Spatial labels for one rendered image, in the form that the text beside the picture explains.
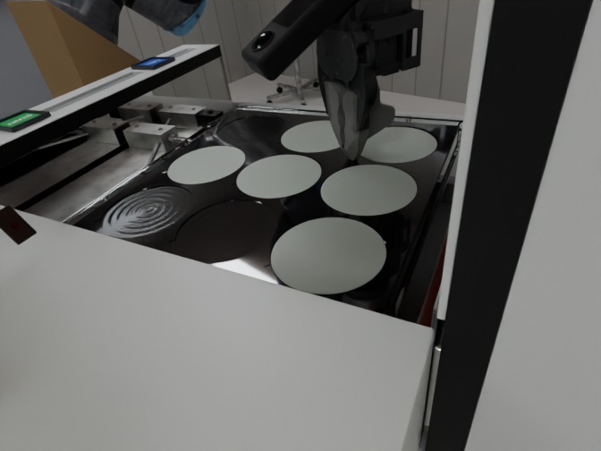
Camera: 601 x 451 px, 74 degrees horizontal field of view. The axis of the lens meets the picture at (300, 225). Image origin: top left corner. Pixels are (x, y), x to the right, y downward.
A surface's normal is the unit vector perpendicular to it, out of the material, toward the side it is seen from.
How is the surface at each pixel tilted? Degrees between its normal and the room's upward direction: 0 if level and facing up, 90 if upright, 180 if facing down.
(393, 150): 1
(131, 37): 90
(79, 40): 90
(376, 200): 0
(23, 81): 90
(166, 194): 0
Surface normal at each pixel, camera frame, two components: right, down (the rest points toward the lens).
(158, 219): -0.11, -0.79
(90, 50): 0.76, 0.32
